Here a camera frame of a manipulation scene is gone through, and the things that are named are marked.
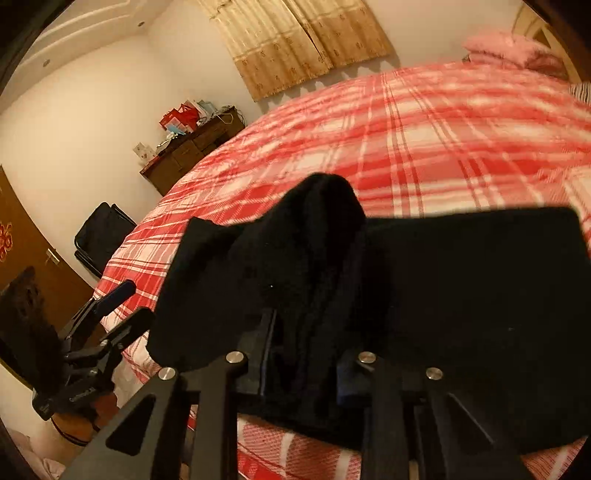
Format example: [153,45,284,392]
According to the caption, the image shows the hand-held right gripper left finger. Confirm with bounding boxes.
[60,309,278,480]

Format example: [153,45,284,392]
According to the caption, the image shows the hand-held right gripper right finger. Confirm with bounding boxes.
[337,351,536,480]

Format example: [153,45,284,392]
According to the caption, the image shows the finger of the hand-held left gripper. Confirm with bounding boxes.
[60,279,137,344]
[65,307,156,370]

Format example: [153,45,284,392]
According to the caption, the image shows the black pants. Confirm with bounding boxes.
[147,172,589,455]

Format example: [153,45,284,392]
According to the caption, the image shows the black chair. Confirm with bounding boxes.
[74,202,137,279]

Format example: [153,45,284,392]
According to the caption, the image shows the pink cloth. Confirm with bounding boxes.
[9,429,68,480]

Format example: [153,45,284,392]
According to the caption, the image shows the brown wooden door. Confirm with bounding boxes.
[0,164,95,384]

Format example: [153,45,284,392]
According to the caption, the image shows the red door ornament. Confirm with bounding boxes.
[0,222,14,264]

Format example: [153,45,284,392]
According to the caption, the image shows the dark wooden cabinet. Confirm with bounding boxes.
[140,106,245,197]

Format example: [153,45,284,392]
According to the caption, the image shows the red gift bag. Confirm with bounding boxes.
[159,104,199,132]

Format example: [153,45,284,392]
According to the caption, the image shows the red plaid bed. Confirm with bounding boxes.
[95,60,591,480]

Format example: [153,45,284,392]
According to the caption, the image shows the beige patterned window curtain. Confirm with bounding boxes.
[196,0,393,102]

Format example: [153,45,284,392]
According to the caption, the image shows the pink folded blanket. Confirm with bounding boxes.
[463,31,566,79]

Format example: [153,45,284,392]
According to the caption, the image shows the cream round headboard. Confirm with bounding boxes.
[512,2,583,81]

